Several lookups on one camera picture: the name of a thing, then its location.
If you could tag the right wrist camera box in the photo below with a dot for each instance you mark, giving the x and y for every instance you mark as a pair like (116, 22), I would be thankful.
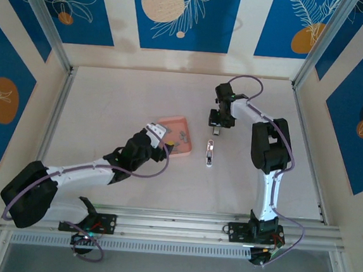
(225, 89)

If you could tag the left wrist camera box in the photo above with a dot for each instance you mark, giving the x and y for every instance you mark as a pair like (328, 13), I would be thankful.
(155, 132)

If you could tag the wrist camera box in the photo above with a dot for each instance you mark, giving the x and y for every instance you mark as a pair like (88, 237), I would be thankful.
(225, 89)
(155, 132)

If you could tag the pink plastic tray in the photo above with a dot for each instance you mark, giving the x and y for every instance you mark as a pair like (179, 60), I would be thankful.
(174, 124)

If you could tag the aluminium table side rail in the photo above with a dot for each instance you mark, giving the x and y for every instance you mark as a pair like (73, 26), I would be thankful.
(58, 112)

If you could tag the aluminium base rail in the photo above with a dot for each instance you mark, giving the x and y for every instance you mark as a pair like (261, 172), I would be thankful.
(167, 224)

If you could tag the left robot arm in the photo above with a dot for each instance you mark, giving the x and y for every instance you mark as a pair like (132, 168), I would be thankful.
(79, 171)

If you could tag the aluminium frame post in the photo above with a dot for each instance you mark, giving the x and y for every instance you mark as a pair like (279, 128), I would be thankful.
(329, 40)
(43, 12)

